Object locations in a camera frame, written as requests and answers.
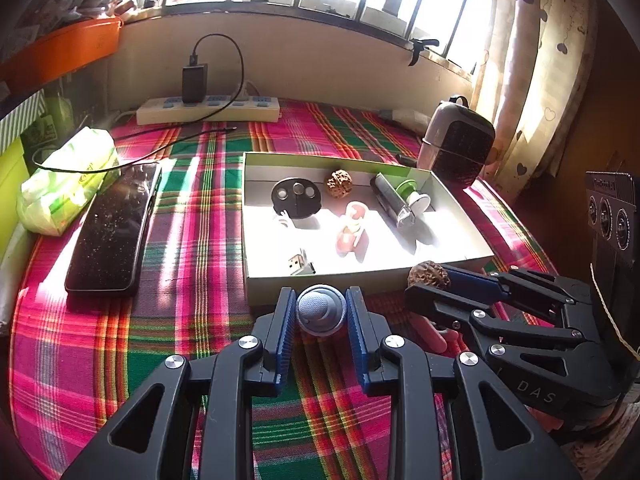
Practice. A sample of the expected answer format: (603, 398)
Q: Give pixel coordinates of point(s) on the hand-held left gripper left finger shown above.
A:
(285, 345)

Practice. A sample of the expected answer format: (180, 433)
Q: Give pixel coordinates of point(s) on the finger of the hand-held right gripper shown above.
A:
(440, 305)
(472, 281)

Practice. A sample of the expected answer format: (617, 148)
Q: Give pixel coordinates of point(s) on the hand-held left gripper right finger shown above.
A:
(357, 345)

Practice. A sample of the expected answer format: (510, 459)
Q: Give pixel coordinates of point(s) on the brown wrinkled walnut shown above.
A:
(340, 183)
(429, 275)

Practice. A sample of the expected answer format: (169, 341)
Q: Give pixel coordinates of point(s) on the grey mushroom-shaped knob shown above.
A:
(320, 310)

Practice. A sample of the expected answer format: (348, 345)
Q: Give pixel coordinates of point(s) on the small metal usb adapter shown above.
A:
(300, 265)

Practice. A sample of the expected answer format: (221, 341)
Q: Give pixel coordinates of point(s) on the shallow white cardboard box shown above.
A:
(360, 240)

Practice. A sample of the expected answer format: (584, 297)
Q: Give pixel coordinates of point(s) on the green and white spool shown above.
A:
(414, 195)

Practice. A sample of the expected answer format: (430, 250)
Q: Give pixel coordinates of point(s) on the pink plastic clip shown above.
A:
(351, 230)

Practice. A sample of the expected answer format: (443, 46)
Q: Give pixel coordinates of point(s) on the white plastic hook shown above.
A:
(284, 219)

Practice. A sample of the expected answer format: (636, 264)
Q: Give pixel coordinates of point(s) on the plaid tablecloth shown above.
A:
(175, 360)

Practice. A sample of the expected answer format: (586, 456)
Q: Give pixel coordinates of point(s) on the grey tube with green cap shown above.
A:
(392, 200)

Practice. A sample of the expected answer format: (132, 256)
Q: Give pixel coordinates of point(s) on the small grey desk heater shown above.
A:
(460, 145)

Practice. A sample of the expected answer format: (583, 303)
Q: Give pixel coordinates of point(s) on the black round three-disc gadget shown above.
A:
(296, 197)

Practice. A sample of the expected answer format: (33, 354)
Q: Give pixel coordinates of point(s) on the heart print curtain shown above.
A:
(540, 60)

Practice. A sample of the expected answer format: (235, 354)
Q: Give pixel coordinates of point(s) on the black smartphone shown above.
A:
(112, 230)

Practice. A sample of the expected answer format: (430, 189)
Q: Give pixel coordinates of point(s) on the black window clip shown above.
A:
(420, 50)

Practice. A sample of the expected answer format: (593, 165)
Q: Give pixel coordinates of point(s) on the white power strip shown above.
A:
(210, 110)

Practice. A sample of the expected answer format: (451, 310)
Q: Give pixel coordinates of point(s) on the green tissue pack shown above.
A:
(67, 180)

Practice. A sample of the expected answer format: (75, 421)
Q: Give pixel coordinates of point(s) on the black charger plug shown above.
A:
(194, 85)

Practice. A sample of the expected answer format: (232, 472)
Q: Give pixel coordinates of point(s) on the green box with striped lid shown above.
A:
(12, 170)

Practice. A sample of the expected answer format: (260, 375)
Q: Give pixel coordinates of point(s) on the orange storage box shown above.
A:
(65, 52)

